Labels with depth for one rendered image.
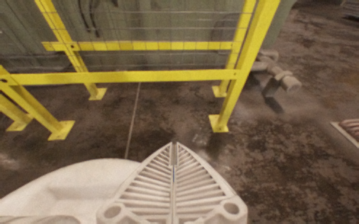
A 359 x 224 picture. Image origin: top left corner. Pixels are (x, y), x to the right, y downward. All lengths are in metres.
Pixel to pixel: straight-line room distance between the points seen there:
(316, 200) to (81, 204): 1.00
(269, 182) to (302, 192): 0.16
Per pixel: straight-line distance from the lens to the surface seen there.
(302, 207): 0.96
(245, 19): 1.05
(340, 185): 1.16
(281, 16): 1.75
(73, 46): 1.16
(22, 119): 1.40
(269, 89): 1.36
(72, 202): 0.55
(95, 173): 0.48
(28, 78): 0.90
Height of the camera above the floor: 0.75
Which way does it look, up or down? 47 degrees down
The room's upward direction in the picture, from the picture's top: 1 degrees clockwise
